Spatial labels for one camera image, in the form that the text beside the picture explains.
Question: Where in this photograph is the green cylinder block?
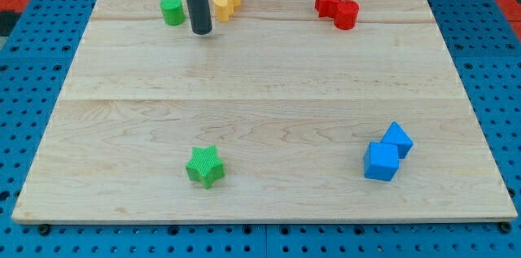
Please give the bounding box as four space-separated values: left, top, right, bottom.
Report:
160 0 185 26

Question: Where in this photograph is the red star block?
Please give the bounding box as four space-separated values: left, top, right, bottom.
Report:
314 0 342 18

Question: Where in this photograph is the blue cube block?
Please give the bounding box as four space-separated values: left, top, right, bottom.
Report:
364 142 400 181

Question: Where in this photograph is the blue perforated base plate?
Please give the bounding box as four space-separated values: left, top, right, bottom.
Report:
1 0 520 257

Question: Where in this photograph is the blue triangular prism block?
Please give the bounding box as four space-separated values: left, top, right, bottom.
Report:
380 121 414 159

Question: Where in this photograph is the red cylinder block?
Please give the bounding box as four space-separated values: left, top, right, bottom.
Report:
334 0 360 30

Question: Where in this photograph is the light wooden board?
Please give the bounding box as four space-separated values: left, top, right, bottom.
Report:
12 0 518 225

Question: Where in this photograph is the green star block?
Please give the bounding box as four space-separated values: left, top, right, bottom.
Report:
185 146 225 189

